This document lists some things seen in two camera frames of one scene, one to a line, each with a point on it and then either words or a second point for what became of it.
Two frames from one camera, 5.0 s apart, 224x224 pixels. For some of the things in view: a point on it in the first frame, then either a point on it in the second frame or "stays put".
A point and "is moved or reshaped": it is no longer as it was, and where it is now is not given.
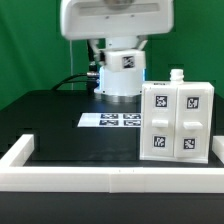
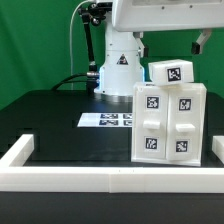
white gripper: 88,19 → 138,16
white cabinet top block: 127,60 is moved or reshaped
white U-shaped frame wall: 105,179 stays put
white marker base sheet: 112,120 stays put
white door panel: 191,118 is moved or reshaped
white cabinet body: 211,121 → 167,122
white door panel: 159,121 is moved or reshaped
